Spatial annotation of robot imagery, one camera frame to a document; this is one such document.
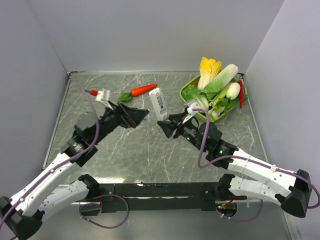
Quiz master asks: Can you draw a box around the green romaine lettuce toy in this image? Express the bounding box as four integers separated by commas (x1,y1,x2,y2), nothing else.
201,64,239,94

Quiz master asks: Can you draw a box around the green celery stalk toy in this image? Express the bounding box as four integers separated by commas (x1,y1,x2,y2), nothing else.
208,83,230,119

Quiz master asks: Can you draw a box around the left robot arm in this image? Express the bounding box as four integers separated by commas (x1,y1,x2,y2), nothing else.
0,102,149,240

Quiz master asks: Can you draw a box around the yellow napa cabbage toy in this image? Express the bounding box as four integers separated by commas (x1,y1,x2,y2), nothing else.
197,56,223,91

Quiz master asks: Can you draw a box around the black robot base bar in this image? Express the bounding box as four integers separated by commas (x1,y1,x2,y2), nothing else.
68,181,251,213

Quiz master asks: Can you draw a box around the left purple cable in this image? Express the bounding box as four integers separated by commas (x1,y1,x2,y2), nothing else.
0,88,131,240

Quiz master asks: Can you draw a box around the red chili pepper toy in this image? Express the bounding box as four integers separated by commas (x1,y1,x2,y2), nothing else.
237,79,245,108

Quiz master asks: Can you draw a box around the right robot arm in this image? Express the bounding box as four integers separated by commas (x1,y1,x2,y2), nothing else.
157,112,312,218

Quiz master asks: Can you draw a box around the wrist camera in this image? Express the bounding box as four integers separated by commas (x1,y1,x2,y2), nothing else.
89,88,112,109
182,99,200,124

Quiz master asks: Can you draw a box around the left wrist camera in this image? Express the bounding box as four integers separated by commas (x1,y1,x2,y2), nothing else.
89,88,112,109

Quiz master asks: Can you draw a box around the purple cable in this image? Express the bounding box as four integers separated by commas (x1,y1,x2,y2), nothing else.
192,107,319,223
0,88,131,240

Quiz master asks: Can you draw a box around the green leafy cabbage toy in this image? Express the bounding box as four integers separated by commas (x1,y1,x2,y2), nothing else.
181,85,209,111

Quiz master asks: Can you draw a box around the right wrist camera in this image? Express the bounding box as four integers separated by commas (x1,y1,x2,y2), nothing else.
182,99,200,124

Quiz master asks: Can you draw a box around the white radish toy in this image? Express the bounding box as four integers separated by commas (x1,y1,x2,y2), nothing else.
226,82,241,101

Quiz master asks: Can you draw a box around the green plastic basket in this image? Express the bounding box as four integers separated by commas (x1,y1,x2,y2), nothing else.
179,74,248,122

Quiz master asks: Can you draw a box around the orange toy carrot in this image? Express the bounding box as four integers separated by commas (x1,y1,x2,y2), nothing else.
117,83,158,103

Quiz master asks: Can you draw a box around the white remote control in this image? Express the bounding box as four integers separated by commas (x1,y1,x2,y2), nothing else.
149,87,169,121

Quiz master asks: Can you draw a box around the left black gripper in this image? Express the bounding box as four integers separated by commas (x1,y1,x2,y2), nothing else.
91,100,149,144

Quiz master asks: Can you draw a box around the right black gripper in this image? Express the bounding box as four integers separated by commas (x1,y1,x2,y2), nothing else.
157,111,207,153

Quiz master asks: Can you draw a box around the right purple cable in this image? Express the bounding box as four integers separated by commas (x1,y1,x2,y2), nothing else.
192,107,319,223

